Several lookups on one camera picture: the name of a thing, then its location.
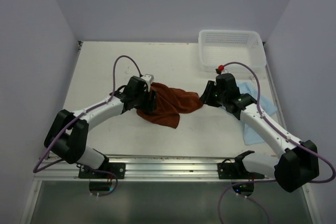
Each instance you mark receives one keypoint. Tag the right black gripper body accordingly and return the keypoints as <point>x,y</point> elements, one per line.
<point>222,96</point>

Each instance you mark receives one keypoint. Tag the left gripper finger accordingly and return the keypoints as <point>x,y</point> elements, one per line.
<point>151,104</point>
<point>143,105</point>

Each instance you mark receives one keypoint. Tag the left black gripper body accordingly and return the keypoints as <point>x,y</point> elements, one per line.
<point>145,92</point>

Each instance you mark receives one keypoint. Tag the rust brown towel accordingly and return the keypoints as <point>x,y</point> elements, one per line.
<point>170,104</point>

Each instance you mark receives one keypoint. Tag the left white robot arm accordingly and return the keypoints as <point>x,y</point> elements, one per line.
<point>67,137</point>

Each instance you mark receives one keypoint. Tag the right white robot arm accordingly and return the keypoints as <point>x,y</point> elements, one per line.
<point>295,162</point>

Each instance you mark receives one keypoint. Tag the white plastic basket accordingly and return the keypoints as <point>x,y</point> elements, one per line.
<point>218,47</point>

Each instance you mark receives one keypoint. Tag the light blue towel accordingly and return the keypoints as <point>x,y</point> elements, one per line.
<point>259,126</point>

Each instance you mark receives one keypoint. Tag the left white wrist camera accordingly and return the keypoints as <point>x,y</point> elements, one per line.
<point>148,78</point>

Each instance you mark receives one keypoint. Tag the aluminium mounting rail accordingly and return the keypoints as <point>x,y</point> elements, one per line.
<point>149,169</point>

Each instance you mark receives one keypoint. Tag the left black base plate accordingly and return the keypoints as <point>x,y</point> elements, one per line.
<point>107,170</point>

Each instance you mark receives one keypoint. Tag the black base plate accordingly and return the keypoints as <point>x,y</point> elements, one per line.
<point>230,169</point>
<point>107,170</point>

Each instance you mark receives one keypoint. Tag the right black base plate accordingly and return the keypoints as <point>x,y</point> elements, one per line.
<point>230,169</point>

